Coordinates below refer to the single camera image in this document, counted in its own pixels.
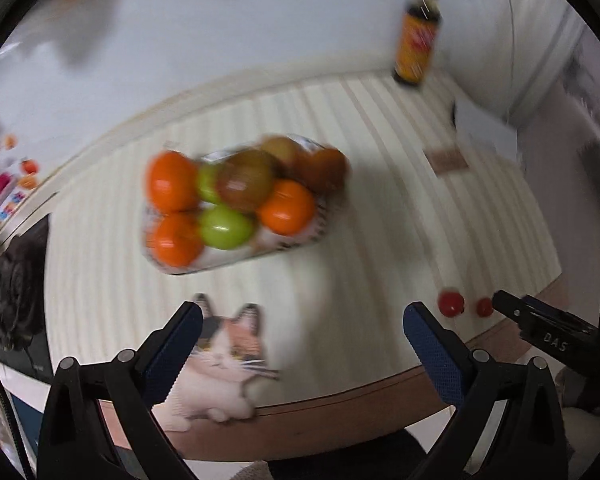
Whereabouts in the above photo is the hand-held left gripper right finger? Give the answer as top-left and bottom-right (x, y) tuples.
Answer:
(402, 301), (569, 480)

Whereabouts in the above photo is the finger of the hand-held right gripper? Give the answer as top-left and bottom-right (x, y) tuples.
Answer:
(493, 289), (600, 372)

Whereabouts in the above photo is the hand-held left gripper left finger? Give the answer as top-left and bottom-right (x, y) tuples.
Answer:
(36, 301), (205, 480)

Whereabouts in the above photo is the small orange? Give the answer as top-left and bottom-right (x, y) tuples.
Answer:
(147, 211), (206, 268)
(257, 180), (316, 236)

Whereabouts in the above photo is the green apple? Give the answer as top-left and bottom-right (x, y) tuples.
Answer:
(196, 162), (226, 206)
(198, 204), (257, 251)

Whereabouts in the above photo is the patterned oval ceramic plate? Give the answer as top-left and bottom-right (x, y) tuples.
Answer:
(141, 133), (333, 276)

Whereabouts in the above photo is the large orange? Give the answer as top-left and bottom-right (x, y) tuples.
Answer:
(146, 151), (201, 214)

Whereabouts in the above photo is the dark red-brown apple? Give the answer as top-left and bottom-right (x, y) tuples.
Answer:
(215, 149), (277, 212)

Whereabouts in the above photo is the dark brownish orange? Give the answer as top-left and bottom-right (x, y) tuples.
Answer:
(295, 146), (350, 193)

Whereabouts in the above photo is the brown pear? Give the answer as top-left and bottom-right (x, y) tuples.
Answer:
(259, 135), (301, 173)

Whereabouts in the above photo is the cat print on mat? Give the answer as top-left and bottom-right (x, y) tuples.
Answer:
(150, 293), (281, 432)

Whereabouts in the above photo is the black gas stove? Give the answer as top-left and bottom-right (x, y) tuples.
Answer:
(0, 214), (52, 382)

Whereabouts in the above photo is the small brown card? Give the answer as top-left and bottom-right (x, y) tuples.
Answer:
(424, 147), (469, 174)

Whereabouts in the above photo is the dark soy sauce bottle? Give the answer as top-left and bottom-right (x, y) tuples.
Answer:
(392, 0), (444, 89)

